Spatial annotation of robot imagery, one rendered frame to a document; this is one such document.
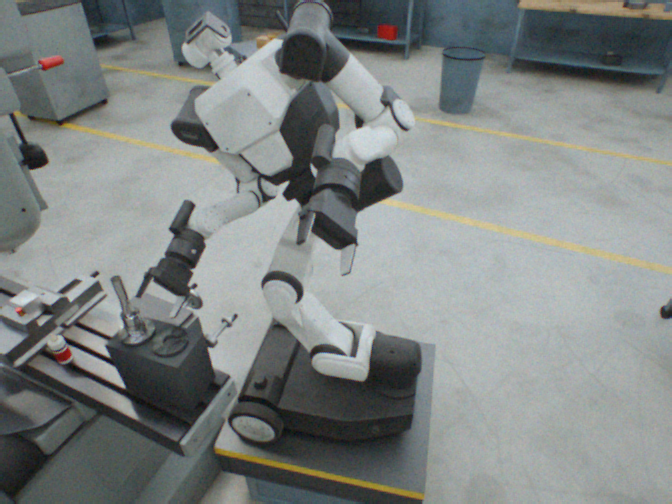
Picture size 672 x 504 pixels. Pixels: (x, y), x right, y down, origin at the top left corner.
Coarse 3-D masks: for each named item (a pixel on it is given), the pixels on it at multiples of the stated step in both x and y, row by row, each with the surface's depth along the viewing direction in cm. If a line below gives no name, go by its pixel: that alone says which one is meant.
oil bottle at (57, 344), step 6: (54, 336) 127; (60, 336) 129; (48, 342) 127; (54, 342) 127; (60, 342) 128; (54, 348) 127; (60, 348) 128; (66, 348) 130; (54, 354) 129; (60, 354) 129; (66, 354) 130; (60, 360) 130; (66, 360) 131
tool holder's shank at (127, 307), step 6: (114, 276) 105; (120, 276) 105; (114, 282) 103; (120, 282) 105; (114, 288) 105; (120, 288) 105; (120, 294) 106; (126, 294) 107; (120, 300) 107; (126, 300) 108; (120, 306) 109; (126, 306) 108; (132, 306) 110; (126, 312) 109; (132, 312) 111
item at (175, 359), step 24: (120, 336) 114; (144, 336) 114; (168, 336) 114; (192, 336) 116; (120, 360) 116; (144, 360) 111; (168, 360) 110; (192, 360) 114; (144, 384) 120; (168, 384) 115; (192, 384) 116; (192, 408) 119
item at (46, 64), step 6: (42, 60) 102; (48, 60) 103; (54, 60) 104; (60, 60) 105; (30, 66) 100; (36, 66) 101; (42, 66) 102; (48, 66) 103; (54, 66) 104; (12, 72) 97; (18, 72) 98; (24, 72) 99
